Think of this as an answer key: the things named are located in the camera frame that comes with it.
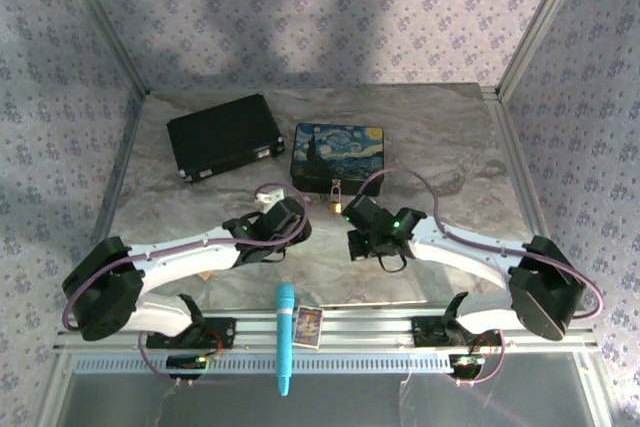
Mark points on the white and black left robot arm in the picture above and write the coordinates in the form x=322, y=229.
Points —
x=175, y=258

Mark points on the small card box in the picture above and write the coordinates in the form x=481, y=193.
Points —
x=308, y=327

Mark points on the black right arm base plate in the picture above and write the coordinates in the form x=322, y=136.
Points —
x=425, y=333

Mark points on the black hard case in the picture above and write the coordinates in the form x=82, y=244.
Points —
x=220, y=137

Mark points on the small wooden tag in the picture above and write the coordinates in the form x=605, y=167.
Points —
x=205, y=276

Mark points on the brass padlock with long shackle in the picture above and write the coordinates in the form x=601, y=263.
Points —
x=336, y=207

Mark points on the black circuit board green light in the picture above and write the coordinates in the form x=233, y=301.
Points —
x=465, y=364
x=186, y=363

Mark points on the starry night tin box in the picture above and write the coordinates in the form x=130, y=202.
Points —
x=340, y=152

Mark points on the turquoise marker pen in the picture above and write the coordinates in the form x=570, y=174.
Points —
x=285, y=337

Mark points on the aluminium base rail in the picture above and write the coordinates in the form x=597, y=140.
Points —
x=360, y=327

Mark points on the aluminium frame post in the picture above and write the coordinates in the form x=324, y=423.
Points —
x=540, y=22

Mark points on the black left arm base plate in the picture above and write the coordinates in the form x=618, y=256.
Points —
x=226, y=333

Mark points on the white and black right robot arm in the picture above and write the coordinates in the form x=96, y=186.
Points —
x=465, y=252

